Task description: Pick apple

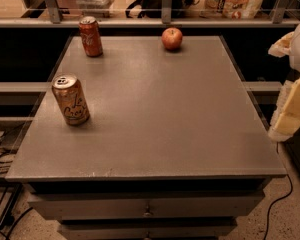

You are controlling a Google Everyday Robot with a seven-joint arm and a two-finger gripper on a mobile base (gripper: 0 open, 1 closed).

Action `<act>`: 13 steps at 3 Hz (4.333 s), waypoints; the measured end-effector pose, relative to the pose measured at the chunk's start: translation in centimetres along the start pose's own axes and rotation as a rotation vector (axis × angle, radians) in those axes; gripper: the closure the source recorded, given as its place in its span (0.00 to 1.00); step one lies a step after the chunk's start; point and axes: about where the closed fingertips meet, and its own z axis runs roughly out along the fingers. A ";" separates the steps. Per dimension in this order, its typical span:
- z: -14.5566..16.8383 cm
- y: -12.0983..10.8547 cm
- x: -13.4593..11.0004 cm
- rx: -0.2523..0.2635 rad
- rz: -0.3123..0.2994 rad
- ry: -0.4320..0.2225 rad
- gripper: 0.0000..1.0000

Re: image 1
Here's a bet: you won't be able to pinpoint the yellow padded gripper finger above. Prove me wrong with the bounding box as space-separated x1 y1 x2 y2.
268 78 300 142
268 32 294 58

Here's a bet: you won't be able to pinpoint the red apple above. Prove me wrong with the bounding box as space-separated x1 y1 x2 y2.
161 27 183 50

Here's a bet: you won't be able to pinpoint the printed snack bag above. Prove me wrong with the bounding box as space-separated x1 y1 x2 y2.
200 0 263 19

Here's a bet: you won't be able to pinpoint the black bag behind glass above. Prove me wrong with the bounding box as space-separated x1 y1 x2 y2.
125 0 199 18

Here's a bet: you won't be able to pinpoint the upper drawer with knob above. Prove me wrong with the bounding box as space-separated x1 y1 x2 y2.
28 191 264 220

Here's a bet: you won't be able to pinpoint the drawer with knob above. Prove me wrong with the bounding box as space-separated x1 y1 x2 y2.
28 191 264 220
58 218 237 240

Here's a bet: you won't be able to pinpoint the grey drawer cabinet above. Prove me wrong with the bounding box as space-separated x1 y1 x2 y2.
5 34 288 240

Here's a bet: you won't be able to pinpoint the red cola can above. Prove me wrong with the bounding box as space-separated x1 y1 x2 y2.
79 16 103 57

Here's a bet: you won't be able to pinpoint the orange LaCroix can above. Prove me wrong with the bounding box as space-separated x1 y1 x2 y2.
52 74 90 126

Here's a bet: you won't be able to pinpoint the grey metal railing shelf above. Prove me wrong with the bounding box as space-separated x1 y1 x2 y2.
0 0 300 28

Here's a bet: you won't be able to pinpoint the lower drawer with knob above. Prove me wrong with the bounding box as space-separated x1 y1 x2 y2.
58 218 237 240

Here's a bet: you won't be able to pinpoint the black cable on right floor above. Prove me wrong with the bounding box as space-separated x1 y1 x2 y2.
262 142 294 240

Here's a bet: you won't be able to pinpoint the grey side bench rail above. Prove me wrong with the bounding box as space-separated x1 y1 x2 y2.
0 82 50 131

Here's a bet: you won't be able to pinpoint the black cables on left floor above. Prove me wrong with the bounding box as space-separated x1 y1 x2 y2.
0 123 34 240

